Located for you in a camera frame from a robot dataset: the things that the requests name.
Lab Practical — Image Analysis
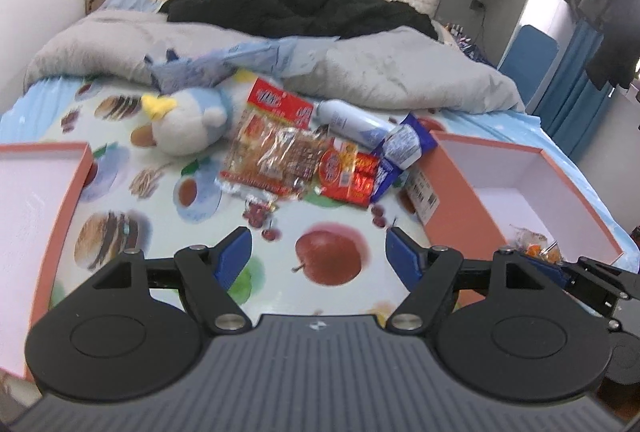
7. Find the cluttered bedside table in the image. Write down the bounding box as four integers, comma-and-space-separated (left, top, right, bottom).
442, 21, 497, 66

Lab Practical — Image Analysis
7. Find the red top cracker packet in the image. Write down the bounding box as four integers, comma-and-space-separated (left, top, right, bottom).
219, 78, 317, 199

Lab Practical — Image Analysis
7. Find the clear brown biscuit packet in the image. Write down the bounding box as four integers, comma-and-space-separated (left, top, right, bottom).
272, 129, 329, 194

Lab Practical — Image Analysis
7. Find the blue curtain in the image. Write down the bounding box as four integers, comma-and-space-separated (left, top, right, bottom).
544, 19, 621, 164

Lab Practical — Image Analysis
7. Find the light blue printed bag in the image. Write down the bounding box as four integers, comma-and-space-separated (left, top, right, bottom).
144, 37, 342, 96

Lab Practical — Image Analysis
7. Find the white spray bottle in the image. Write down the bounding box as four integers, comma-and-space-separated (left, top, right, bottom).
312, 99, 401, 151

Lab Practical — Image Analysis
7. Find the shallow pink box lid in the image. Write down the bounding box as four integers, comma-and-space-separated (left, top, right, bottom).
0, 141, 95, 384

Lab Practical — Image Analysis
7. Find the dark blue snack packet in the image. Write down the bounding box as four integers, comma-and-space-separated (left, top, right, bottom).
371, 159, 402, 204

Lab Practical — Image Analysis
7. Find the blue chair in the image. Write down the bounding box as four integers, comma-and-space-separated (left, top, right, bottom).
497, 24, 560, 114

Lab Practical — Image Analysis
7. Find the black clothing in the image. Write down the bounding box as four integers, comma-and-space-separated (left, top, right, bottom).
164, 0, 441, 41

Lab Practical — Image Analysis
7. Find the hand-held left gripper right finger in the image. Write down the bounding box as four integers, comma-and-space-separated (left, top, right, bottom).
385, 227, 567, 333

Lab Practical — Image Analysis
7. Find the hanging black garment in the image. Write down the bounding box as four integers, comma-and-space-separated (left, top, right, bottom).
584, 2, 640, 89

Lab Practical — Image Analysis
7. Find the grey duvet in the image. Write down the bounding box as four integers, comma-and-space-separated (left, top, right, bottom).
22, 9, 527, 116

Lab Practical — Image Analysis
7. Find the red round label packet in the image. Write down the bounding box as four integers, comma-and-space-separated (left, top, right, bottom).
317, 139, 362, 201

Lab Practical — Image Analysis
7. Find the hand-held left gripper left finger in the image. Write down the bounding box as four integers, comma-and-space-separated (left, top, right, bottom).
92, 226, 254, 333

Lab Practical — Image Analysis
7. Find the blue white plush toy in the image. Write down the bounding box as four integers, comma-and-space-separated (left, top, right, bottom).
139, 86, 234, 157

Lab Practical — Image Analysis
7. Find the food printed bedsheet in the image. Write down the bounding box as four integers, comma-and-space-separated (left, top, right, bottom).
0, 76, 640, 319

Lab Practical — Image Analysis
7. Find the orange snack packet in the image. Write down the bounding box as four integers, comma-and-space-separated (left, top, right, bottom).
509, 225, 564, 264

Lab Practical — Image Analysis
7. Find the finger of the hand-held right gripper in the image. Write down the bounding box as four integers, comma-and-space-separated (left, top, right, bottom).
522, 255, 640, 319

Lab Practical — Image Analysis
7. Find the deep pink box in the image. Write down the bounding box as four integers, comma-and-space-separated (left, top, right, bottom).
402, 129, 627, 314

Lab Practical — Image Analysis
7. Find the blue white snack packet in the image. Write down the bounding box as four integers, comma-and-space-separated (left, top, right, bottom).
384, 113, 437, 169

